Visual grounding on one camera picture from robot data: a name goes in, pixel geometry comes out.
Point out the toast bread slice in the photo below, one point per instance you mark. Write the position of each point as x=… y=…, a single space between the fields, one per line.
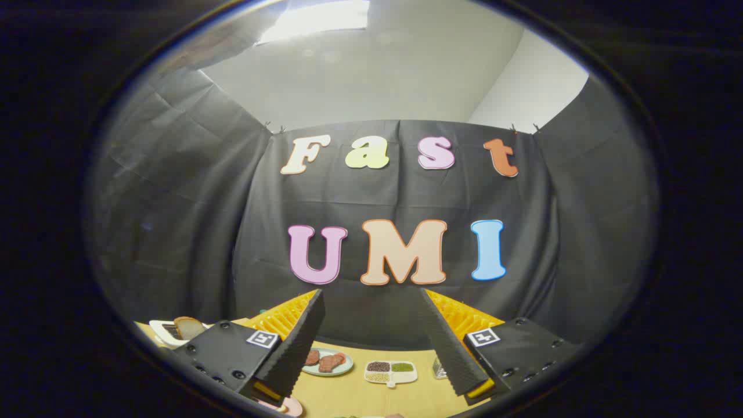
x=188 y=328

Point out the brown meat piece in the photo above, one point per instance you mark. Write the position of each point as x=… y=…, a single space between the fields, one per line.
x=312 y=357
x=331 y=363

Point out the white toaster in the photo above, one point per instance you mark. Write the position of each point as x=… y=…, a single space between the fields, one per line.
x=159 y=337

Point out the black backdrop cloth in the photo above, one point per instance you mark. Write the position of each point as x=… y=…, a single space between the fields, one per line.
x=191 y=232

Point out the white divided bean dish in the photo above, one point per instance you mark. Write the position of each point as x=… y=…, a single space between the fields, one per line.
x=400 y=377

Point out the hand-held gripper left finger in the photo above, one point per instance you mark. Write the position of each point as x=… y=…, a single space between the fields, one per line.
x=299 y=348

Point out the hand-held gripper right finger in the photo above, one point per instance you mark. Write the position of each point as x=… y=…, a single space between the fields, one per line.
x=450 y=354

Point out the pink plate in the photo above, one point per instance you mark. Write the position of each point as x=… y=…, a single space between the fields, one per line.
x=291 y=407

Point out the light green plate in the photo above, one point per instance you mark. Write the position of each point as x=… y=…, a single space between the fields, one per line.
x=342 y=368

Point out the clear glass utensil holder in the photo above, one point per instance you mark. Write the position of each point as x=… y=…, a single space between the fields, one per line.
x=439 y=369

